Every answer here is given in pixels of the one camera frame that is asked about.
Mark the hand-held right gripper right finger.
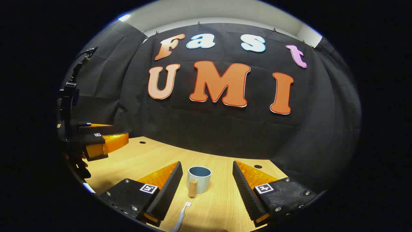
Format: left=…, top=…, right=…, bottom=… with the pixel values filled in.
left=232, top=160, right=319, bottom=227

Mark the wooden desktop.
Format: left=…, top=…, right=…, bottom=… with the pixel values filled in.
left=82, top=136, right=288, bottom=232

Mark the white toothbrush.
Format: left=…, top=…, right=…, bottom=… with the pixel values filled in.
left=171, top=201, right=192, bottom=232

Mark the light blue cup wooden handle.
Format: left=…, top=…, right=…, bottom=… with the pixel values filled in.
left=187, top=166, right=212, bottom=198

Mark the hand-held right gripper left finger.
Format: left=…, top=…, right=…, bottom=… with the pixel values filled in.
left=100, top=161, right=183, bottom=227

